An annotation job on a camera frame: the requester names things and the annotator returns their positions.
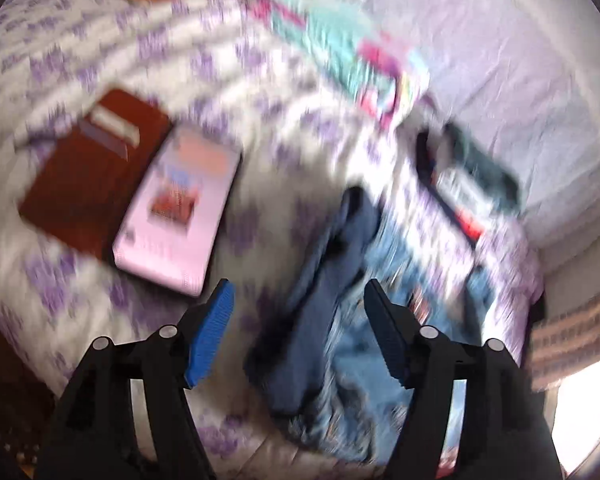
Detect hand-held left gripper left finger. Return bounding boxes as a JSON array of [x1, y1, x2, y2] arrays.
[[35, 278, 236, 480]]

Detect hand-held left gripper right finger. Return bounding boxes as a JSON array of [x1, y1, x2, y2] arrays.
[[364, 279, 566, 480]]

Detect blue denim pants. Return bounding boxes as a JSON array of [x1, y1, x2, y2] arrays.
[[242, 187, 501, 463]]

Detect smartphone in brown wallet case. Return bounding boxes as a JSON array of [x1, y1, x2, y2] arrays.
[[19, 89, 243, 298]]

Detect folded red garment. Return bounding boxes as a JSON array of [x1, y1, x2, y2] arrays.
[[455, 210, 486, 241]]

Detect folded white cloth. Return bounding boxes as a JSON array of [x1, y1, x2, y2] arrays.
[[437, 167, 491, 213]]

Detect stack of folded clothes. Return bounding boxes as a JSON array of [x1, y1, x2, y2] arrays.
[[415, 132, 481, 251]]

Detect brick patterned cloth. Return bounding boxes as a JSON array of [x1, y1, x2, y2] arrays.
[[530, 292, 600, 391]]

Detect folded teal grey garment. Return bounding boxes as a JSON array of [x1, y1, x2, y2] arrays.
[[445, 124, 523, 213]]

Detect purple floral bed sheet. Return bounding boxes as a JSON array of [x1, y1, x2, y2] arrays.
[[0, 0, 546, 480]]

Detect folded floral teal blanket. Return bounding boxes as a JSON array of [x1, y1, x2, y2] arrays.
[[247, 0, 431, 131]]

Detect lavender wall cloth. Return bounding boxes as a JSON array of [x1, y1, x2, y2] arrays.
[[285, 0, 600, 251]]

